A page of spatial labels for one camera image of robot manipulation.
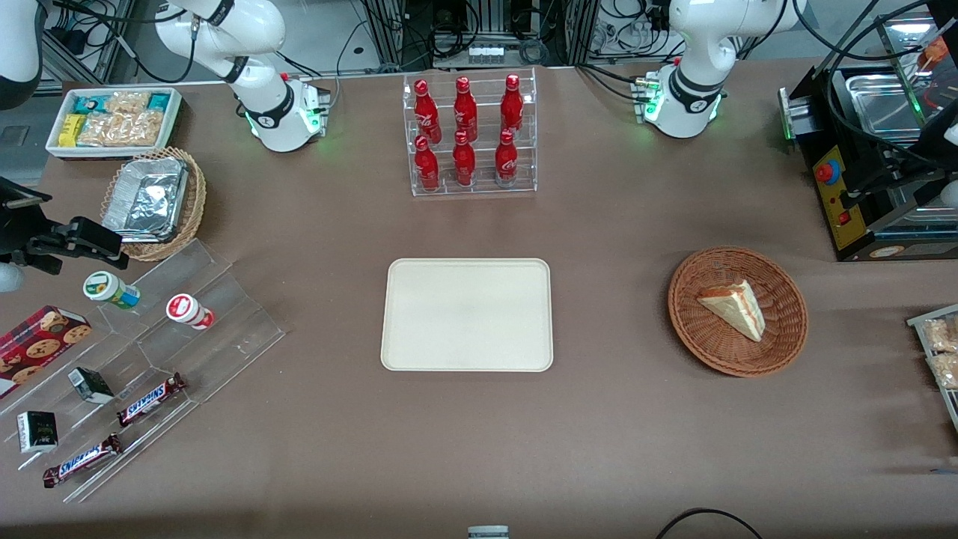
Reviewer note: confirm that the grey tray with snacks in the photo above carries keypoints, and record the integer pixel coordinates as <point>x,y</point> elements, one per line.
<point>917,323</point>

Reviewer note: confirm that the silver foil container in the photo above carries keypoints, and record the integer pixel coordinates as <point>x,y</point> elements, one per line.
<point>146,198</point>

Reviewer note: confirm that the stainless steel tray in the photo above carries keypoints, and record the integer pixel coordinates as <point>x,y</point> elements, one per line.
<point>883,105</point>

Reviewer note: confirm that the clear bag of crackers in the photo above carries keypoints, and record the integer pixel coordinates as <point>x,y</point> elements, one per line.
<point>101,130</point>
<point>142,129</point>
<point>127,102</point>

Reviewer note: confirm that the black machine with yellow panel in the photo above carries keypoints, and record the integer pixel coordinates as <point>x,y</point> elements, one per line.
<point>861,239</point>

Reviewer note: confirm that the light tan wicker basket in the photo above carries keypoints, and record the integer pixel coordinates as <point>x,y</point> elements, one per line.
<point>193,202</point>

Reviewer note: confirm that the grey device edge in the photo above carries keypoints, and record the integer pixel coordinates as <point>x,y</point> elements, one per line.
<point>488,532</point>

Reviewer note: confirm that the white rectangular snack bin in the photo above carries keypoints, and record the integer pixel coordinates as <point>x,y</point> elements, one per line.
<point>174,112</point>

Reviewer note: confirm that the triangle sandwich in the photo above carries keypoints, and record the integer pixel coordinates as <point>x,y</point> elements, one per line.
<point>737,307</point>

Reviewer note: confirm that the clear snack bag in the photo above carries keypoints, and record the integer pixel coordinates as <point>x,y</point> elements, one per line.
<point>947,370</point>
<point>941,335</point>

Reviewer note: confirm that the clear acrylic bottle rack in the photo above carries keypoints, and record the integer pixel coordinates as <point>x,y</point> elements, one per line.
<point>483,161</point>

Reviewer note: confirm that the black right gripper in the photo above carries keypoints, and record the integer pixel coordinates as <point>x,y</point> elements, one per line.
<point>21,230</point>

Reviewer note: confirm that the clear acrylic stepped stand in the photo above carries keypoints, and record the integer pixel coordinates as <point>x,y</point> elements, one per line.
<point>224,337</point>

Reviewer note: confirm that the cream plastic serving tray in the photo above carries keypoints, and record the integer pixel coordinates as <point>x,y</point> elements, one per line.
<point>467,314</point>

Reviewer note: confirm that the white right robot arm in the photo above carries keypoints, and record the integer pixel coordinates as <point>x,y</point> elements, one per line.
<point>262,45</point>

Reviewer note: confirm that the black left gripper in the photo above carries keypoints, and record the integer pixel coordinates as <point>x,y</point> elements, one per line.
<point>908,180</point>

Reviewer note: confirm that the red cola bottle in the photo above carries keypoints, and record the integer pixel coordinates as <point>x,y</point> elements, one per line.
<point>426,168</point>
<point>464,163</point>
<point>465,108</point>
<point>426,112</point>
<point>507,161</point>
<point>512,105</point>

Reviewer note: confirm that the yellow snack packet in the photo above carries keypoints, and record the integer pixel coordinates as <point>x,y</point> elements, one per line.
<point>72,130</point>

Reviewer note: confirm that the teal snack packet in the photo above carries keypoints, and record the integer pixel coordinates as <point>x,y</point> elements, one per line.
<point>159,101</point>
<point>88,103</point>

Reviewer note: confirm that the red label yogurt cup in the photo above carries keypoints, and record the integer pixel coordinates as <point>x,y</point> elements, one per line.
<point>189,311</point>

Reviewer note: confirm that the red plaid cookie box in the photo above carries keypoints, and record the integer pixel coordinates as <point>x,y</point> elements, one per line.
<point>37,348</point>

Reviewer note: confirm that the brown round wicker basket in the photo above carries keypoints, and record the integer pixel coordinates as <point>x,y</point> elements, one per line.
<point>778,329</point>

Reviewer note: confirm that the brown Snickers bar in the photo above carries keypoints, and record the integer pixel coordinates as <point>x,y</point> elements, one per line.
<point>81,461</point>
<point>150,399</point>

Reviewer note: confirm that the white power strip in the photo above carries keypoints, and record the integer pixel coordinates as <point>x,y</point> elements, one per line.
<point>486,54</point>

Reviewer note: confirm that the small black box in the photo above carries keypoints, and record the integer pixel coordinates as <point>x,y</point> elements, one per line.
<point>91,385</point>
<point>37,432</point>

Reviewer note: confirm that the red emergency stop button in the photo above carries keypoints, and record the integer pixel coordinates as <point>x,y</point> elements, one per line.
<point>827,172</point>

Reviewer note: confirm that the green label yogurt cup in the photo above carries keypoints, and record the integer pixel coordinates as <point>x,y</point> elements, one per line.
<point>111,290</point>

